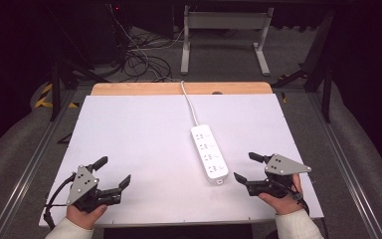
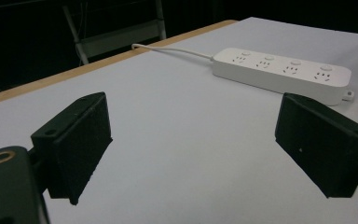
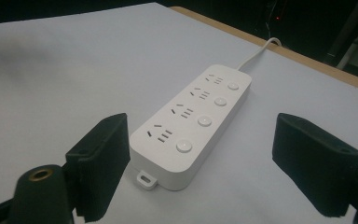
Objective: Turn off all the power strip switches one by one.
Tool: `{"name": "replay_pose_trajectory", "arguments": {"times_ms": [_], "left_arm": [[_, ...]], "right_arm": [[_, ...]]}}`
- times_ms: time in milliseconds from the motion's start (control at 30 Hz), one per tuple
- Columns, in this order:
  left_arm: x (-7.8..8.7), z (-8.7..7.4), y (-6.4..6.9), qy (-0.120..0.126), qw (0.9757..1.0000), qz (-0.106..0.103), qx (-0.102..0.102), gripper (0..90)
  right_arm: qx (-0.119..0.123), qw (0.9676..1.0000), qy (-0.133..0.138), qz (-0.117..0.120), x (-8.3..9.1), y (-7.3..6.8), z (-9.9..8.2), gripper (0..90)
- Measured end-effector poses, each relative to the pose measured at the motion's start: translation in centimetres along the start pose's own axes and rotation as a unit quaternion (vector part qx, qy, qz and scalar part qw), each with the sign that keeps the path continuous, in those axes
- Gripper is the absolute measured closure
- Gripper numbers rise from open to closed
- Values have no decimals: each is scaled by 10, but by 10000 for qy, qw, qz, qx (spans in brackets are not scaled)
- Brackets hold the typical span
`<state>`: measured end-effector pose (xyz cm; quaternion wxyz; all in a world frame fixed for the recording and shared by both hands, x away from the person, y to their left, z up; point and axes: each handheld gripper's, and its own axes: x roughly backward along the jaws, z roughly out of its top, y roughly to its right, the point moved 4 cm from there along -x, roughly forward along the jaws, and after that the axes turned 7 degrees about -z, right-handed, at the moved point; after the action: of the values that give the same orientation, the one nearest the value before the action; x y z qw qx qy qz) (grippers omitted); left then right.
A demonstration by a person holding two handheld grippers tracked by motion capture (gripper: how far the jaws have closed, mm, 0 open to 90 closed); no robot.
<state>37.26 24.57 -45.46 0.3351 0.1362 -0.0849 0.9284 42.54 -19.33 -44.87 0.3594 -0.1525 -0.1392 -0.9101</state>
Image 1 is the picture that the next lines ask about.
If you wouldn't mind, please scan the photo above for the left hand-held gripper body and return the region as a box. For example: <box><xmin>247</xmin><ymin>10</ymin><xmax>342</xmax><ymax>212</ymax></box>
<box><xmin>67</xmin><ymin>164</ymin><xmax>122</xmax><ymax>214</ymax></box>

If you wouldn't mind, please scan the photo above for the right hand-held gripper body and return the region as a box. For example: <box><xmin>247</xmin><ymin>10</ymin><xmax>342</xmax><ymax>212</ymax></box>
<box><xmin>245</xmin><ymin>153</ymin><xmax>312</xmax><ymax>202</ymax></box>

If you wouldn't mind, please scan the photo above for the person's left hand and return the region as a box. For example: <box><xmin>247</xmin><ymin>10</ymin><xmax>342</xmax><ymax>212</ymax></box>
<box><xmin>66</xmin><ymin>204</ymin><xmax>108</xmax><ymax>231</ymax></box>

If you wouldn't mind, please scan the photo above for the person's right hand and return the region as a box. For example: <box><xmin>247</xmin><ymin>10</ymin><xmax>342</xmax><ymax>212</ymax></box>
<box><xmin>258</xmin><ymin>173</ymin><xmax>305</xmax><ymax>216</ymax></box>

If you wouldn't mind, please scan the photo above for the white power strip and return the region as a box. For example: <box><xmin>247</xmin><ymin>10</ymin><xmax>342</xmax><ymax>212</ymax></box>
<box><xmin>190</xmin><ymin>123</ymin><xmax>230</xmax><ymax>186</ymax></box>

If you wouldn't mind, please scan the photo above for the yellow black hazard tape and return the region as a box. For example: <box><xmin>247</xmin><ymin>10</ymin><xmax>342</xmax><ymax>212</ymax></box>
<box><xmin>34</xmin><ymin>82</ymin><xmax>81</xmax><ymax>110</ymax></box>

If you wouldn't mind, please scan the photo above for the black metal stand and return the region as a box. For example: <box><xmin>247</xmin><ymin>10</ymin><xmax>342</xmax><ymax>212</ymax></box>
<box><xmin>46</xmin><ymin>4</ymin><xmax>111</xmax><ymax>122</ymax></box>
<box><xmin>271</xmin><ymin>9</ymin><xmax>335</xmax><ymax>124</ymax></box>

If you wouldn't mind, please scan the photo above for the black equipment box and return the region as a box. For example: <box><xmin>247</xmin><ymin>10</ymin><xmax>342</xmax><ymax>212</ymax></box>
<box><xmin>88</xmin><ymin>2</ymin><xmax>131</xmax><ymax>65</ymax></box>

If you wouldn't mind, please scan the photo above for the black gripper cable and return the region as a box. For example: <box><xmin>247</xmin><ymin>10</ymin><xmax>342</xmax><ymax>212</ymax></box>
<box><xmin>291</xmin><ymin>187</ymin><xmax>330</xmax><ymax>239</ymax></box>
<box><xmin>42</xmin><ymin>171</ymin><xmax>78</xmax><ymax>230</ymax></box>

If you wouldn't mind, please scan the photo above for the aluminium floor rail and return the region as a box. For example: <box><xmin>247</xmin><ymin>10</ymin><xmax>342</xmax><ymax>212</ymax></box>
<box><xmin>305</xmin><ymin>92</ymin><xmax>382</xmax><ymax>239</ymax></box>
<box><xmin>0</xmin><ymin>89</ymin><xmax>78</xmax><ymax>239</ymax></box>

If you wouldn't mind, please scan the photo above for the white power strip cable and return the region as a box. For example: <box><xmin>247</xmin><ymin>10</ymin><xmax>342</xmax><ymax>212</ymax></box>
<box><xmin>179</xmin><ymin>80</ymin><xmax>200</xmax><ymax>127</ymax></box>

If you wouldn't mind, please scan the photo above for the tangle of black floor cables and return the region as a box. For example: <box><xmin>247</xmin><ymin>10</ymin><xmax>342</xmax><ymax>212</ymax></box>
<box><xmin>121</xmin><ymin>31</ymin><xmax>174</xmax><ymax>83</ymax></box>

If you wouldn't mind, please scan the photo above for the thin white floor cable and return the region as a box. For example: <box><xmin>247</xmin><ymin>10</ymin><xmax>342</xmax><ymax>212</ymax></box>
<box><xmin>107</xmin><ymin>4</ymin><xmax>174</xmax><ymax>83</ymax></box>

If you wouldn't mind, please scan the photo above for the white metal table frame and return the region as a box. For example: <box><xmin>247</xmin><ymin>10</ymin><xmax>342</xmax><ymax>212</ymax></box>
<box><xmin>180</xmin><ymin>4</ymin><xmax>276</xmax><ymax>77</ymax></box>

